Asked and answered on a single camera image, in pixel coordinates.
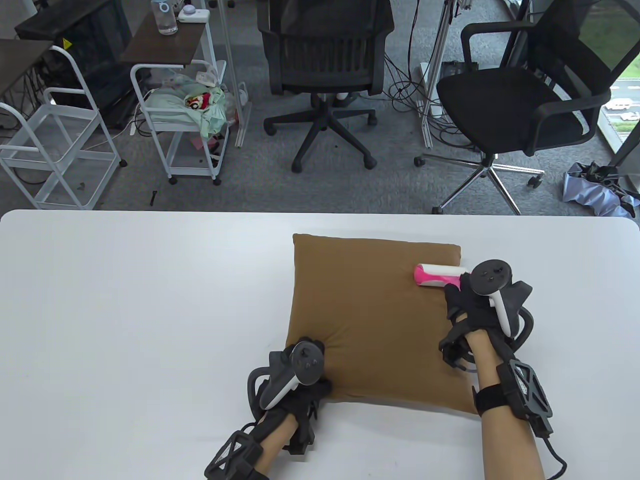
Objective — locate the person's right hand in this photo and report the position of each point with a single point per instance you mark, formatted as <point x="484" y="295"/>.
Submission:
<point x="465" y="307"/>

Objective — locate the person's left hand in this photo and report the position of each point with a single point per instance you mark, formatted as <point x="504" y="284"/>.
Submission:
<point x="312" y="395"/>

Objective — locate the pink lint roller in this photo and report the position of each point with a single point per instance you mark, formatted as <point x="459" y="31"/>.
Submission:
<point x="432" y="275"/>

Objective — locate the brown pillow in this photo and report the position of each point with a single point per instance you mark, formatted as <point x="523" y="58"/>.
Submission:
<point x="370" y="310"/>

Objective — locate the person's right forearm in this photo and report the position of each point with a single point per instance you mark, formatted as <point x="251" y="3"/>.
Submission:
<point x="510" y="445"/>

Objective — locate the grey left hand controller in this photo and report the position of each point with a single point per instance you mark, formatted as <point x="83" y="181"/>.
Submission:
<point x="307" y="360"/>

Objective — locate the grey hand controller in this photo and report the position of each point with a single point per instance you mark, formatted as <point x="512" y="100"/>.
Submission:
<point x="307" y="360"/>
<point x="492" y="275"/>

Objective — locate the grey right hand controller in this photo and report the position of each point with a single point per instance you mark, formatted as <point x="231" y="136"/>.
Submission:
<point x="492" y="275"/>

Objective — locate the crumpled blue grey cloth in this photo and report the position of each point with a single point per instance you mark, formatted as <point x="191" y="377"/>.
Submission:
<point x="585" y="192"/>

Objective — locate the black mesh chair chrome base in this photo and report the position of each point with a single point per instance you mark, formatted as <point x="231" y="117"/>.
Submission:
<point x="500" y="105"/>

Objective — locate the small black floor object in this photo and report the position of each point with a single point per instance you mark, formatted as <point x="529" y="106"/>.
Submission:
<point x="152" y="198"/>

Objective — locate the pink paper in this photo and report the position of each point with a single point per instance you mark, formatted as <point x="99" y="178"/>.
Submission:
<point x="200" y="144"/>

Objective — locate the black office chair black base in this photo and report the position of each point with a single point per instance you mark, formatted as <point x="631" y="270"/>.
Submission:
<point x="325" y="50"/>

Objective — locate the green cloth pile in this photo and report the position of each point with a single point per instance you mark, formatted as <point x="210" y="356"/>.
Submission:
<point x="212" y="117"/>

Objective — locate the white cart with clothes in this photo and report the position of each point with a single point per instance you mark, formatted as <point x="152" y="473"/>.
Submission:
<point x="170" y="125"/>

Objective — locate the red white plush toy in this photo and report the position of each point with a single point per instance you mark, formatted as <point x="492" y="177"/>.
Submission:
<point x="196" y="101"/>

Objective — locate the empty white cart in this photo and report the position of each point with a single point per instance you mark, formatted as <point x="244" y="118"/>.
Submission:
<point x="70" y="106"/>

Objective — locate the brown top side table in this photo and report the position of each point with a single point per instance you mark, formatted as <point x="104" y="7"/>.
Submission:
<point x="160" y="47"/>

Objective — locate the white device purple knob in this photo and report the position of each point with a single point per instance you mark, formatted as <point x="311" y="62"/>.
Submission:
<point x="195" y="16"/>

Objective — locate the clear water bottle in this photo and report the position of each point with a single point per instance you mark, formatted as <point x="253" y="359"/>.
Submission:
<point x="165" y="22"/>

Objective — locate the black cabinet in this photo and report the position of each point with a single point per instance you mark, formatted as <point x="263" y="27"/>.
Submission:
<point x="95" y="50"/>

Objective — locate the dark wooden desk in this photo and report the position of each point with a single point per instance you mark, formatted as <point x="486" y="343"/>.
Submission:
<point x="20" y="57"/>

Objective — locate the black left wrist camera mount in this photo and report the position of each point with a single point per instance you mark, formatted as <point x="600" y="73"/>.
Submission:
<point x="232" y="455"/>

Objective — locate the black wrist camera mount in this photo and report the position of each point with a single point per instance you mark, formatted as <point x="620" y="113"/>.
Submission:
<point x="232" y="455"/>
<point x="522" y="390"/>

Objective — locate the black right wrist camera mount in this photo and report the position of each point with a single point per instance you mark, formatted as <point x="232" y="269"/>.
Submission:
<point x="522" y="390"/>

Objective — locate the aluminium frame post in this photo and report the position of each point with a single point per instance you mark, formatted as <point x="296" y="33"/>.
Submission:
<point x="434" y="65"/>

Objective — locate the clear white stand post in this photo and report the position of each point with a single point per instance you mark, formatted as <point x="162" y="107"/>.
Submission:
<point x="243" y="120"/>

